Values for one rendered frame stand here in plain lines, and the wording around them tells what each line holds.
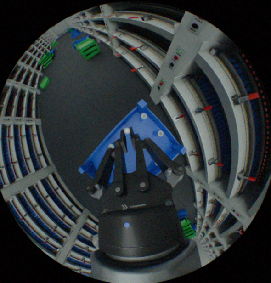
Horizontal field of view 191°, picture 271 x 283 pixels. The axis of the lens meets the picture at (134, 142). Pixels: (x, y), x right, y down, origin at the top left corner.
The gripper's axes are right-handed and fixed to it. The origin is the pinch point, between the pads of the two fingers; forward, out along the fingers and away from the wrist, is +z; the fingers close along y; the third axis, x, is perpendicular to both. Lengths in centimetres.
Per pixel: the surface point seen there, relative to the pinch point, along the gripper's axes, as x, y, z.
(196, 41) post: 24.5, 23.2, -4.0
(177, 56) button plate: 22.3, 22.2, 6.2
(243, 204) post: -27, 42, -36
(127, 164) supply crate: -12.3, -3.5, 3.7
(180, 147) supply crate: -6.9, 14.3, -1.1
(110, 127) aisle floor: -7.6, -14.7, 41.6
